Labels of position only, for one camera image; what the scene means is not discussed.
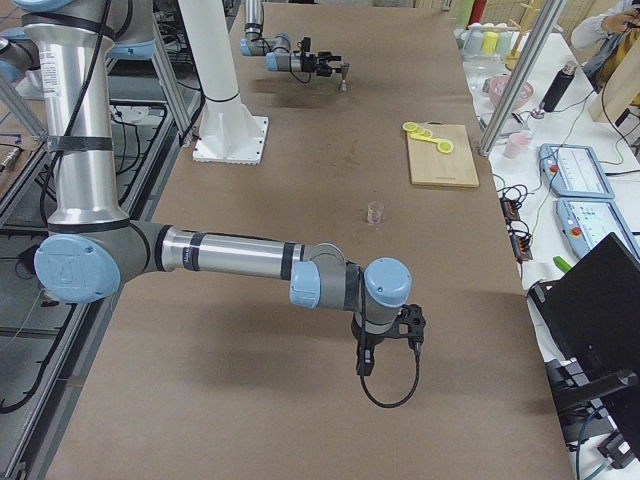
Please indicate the yellow plastic knife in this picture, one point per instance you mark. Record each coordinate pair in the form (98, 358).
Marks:
(433, 140)

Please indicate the wooden cup tree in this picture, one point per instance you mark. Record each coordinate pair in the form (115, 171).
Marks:
(531, 10)

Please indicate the small pink cup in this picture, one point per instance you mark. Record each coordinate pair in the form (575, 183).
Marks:
(516, 143)

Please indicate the person in grey jacket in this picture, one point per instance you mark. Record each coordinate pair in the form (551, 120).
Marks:
(616, 30)

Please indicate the black thermos bottle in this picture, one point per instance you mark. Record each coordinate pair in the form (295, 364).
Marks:
(558, 86)

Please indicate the far blue teach pendant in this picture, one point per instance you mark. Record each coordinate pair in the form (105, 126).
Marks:
(574, 171)

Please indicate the white camera mast base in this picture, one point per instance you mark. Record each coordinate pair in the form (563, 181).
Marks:
(228, 132)

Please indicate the near blue teach pendant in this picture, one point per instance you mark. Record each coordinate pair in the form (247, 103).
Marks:
(586, 221)

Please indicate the lemon slice on knife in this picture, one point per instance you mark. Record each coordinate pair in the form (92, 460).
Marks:
(444, 147)

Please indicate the yellow cup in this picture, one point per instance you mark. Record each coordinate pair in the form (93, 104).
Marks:
(489, 42)

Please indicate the aluminium frame post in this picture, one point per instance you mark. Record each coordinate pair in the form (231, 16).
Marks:
(547, 18)

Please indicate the grey cup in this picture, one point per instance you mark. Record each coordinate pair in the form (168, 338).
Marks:
(474, 41)

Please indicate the wooden cutting board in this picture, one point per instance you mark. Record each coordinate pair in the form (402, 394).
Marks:
(428, 167)

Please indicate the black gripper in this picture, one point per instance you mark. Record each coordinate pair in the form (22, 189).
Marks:
(364, 341)
(310, 63)

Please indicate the green cup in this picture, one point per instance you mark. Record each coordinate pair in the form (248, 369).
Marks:
(503, 46)

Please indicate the pink bowl with ice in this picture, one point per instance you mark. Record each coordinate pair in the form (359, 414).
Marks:
(498, 85)

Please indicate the clear glass cup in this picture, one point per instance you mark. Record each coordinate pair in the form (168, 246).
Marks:
(375, 211)

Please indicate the steel jigger measuring cup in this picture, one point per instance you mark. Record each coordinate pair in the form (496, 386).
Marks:
(343, 70)

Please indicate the blue teach pendant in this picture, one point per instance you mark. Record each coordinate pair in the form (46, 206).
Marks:
(574, 171)
(586, 221)

